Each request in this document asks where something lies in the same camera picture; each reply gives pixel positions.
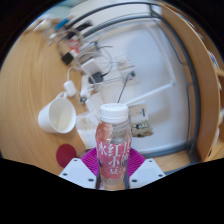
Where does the flat round red coaster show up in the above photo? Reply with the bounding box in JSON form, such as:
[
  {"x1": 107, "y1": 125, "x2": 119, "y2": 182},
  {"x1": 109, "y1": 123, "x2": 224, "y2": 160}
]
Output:
[{"x1": 55, "y1": 143, "x2": 78, "y2": 169}]

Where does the black plug adapter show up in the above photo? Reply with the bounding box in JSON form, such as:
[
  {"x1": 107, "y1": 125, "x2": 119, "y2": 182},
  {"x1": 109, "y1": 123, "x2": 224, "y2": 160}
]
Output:
[{"x1": 88, "y1": 71, "x2": 104, "y2": 84}]

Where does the white slim desk lamp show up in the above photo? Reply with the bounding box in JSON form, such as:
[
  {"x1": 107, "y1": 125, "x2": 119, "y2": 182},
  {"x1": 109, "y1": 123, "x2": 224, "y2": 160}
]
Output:
[{"x1": 124, "y1": 23, "x2": 178, "y2": 106}]

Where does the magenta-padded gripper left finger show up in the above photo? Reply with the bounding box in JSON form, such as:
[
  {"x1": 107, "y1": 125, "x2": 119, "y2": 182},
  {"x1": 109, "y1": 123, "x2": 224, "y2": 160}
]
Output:
[{"x1": 59, "y1": 147, "x2": 102, "y2": 190}]

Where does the beige wall socket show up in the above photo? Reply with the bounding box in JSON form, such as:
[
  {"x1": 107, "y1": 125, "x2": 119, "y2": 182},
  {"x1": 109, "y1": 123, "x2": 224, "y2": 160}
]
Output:
[{"x1": 129, "y1": 103, "x2": 148, "y2": 124}]

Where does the brown tree creature figurine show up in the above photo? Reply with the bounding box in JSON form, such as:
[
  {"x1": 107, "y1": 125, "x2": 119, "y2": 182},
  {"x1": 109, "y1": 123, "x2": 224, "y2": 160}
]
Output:
[{"x1": 130, "y1": 119, "x2": 154, "y2": 138}]

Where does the white cup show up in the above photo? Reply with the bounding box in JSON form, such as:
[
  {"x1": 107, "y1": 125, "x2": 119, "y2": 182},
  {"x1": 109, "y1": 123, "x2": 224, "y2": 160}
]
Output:
[{"x1": 37, "y1": 92, "x2": 77, "y2": 134}]

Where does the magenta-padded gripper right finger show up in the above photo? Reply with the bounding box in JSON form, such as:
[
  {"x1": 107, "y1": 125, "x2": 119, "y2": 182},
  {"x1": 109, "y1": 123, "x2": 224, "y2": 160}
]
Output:
[{"x1": 123, "y1": 147, "x2": 166, "y2": 190}]

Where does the clear plastic bag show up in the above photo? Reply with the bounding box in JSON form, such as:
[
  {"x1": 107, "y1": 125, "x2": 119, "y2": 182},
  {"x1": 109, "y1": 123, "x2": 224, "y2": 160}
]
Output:
[{"x1": 75, "y1": 111, "x2": 101, "y2": 149}]

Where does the clear pink-labelled drink bottle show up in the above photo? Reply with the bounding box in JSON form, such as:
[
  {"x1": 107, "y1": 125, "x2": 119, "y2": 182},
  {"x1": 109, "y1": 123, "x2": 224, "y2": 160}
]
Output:
[{"x1": 95, "y1": 103, "x2": 133, "y2": 191}]

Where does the small black box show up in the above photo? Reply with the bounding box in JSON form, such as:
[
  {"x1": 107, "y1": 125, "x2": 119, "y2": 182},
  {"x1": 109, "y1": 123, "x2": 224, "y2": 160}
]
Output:
[{"x1": 61, "y1": 52, "x2": 74, "y2": 66}]

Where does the grey metal desk frame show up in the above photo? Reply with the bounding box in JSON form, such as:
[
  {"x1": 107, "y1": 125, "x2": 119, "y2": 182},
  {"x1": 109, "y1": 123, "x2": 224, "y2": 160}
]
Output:
[{"x1": 63, "y1": 1, "x2": 203, "y2": 159}]

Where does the black power cable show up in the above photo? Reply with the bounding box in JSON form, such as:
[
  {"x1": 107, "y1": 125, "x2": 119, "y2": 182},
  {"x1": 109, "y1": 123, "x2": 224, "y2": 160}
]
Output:
[{"x1": 116, "y1": 71, "x2": 135, "y2": 104}]

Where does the white wall socket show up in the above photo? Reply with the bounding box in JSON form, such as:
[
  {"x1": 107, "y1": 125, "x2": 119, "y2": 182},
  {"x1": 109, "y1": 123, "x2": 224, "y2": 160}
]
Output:
[
  {"x1": 114, "y1": 54, "x2": 133, "y2": 69},
  {"x1": 124, "y1": 69, "x2": 138, "y2": 82}
]

